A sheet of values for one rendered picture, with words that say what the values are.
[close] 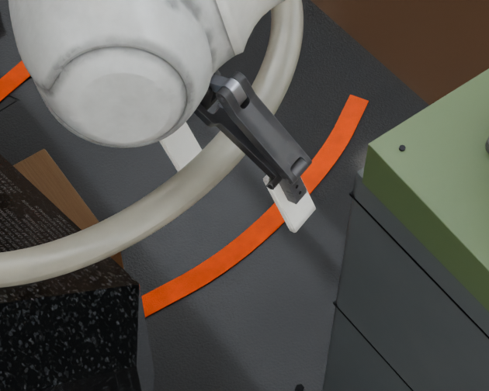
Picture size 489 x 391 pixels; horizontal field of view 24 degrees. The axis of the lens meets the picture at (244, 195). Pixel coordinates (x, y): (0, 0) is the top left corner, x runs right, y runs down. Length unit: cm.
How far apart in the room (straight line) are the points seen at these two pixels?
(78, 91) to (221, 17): 9
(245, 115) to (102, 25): 29
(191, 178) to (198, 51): 34
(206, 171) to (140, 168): 152
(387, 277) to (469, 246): 27
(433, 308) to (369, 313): 22
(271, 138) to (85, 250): 19
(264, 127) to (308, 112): 167
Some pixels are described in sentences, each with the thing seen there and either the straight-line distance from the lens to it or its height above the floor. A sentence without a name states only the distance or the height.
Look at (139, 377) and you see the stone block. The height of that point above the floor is 50.
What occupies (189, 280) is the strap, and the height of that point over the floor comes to 2.
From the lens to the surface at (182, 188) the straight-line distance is 94.
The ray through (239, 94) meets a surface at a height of 139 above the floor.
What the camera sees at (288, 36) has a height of 128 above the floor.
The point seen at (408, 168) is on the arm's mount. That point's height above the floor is 89.
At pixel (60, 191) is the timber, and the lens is 231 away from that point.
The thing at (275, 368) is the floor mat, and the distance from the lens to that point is 223.
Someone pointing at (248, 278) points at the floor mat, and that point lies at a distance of 232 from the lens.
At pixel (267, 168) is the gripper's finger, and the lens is 90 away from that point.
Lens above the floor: 207
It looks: 58 degrees down
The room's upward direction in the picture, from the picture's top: straight up
